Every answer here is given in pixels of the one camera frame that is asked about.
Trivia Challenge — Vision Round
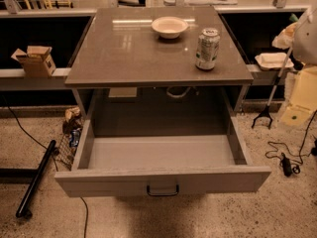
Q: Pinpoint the black floor cable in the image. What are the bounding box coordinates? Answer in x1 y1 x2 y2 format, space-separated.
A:
1 96 90 238

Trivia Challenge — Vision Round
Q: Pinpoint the grey cabinet with top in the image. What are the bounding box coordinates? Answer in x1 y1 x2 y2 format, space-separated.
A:
65 7 253 114

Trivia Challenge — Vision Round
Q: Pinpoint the black drawer handle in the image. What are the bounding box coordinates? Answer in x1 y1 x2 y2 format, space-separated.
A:
146 184 179 197

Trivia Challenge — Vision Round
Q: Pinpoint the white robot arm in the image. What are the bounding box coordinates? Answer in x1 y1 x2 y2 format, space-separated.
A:
272 5 317 126

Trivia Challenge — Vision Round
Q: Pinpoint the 7up soda can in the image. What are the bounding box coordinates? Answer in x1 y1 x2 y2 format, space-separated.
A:
195 28 220 70

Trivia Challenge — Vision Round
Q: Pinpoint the black metal bar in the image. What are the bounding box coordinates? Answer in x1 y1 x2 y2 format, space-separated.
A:
15 140 56 218

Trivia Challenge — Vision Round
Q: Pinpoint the white takeout container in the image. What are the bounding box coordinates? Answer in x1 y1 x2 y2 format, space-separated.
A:
255 53 286 70

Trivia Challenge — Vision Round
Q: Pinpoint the small cardboard box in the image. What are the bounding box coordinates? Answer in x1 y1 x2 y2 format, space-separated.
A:
11 46 55 78

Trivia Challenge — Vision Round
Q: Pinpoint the white paper bowl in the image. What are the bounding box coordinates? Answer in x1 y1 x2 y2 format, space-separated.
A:
152 17 188 40

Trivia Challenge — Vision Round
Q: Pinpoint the grabber reacher tool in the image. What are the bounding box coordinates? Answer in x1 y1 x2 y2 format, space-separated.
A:
252 48 292 128

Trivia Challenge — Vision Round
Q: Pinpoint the grey shelf rail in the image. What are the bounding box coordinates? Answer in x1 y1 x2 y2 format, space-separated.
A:
0 67 71 91

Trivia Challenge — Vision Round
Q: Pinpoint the open grey top drawer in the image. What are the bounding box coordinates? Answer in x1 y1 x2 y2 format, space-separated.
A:
53 88 272 198

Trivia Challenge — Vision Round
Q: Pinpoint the wire basket with trash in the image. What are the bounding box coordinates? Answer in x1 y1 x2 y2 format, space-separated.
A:
55 106 83 170

